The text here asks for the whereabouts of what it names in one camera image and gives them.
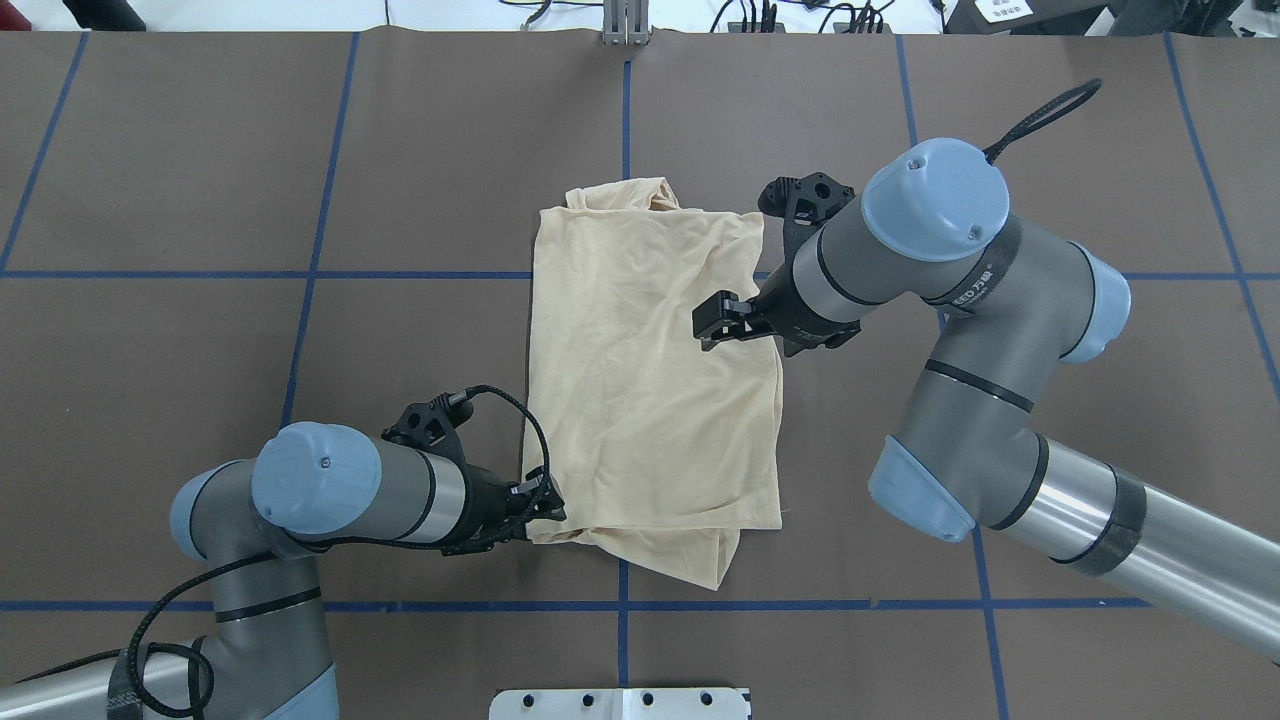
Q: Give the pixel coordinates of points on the black device with label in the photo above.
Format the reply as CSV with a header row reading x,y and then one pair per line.
x,y
1131,18

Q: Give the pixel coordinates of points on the beige long-sleeve printed shirt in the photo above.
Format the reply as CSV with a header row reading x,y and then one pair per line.
x,y
663,452

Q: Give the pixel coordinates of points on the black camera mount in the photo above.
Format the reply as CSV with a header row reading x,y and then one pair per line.
x,y
803,205
431,426

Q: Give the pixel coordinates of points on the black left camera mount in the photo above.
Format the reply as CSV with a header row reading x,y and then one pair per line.
x,y
431,426

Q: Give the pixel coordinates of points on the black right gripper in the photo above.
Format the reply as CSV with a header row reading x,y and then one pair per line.
x,y
797,318

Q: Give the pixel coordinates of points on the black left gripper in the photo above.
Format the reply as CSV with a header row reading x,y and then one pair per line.
x,y
487,505

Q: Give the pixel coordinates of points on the grey aluminium frame post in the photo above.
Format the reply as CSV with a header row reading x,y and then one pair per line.
x,y
626,23

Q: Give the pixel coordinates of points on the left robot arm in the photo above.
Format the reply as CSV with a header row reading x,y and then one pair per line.
x,y
247,639

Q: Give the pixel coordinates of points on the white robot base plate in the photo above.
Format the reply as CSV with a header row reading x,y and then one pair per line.
x,y
623,703

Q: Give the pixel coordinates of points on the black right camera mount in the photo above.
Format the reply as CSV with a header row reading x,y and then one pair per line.
x,y
803,205

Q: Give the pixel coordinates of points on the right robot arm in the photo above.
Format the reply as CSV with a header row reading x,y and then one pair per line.
x,y
936,222

